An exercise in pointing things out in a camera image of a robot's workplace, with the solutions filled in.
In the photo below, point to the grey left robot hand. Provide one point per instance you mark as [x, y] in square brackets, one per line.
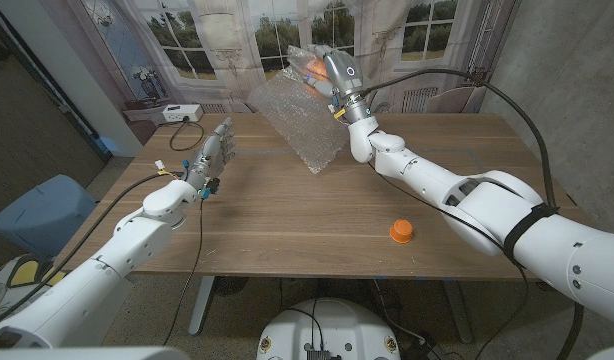
[209, 155]

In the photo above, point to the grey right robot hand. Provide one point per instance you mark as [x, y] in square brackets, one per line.
[344, 75]

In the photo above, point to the small orange basketball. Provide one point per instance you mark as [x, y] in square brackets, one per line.
[317, 69]

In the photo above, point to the clear bubble wrap sheet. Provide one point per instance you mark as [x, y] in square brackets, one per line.
[297, 115]

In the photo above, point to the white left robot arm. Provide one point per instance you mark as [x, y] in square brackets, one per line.
[97, 270]

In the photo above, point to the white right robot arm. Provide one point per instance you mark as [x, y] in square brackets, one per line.
[487, 200]

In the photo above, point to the orange bottle cap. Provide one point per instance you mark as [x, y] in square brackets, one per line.
[401, 232]

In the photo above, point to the white power strip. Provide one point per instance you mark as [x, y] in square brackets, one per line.
[182, 113]

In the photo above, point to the printed window backdrop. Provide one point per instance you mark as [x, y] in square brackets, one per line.
[237, 50]

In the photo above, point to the white metal table leg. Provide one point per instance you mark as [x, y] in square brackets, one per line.
[458, 312]
[202, 305]

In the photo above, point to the blue chair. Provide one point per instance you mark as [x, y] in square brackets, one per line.
[42, 215]

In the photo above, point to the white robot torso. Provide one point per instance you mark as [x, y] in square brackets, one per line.
[332, 325]

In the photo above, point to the yellow and black item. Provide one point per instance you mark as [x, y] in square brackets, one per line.
[27, 272]

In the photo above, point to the black metal frame rail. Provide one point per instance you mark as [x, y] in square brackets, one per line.
[47, 82]

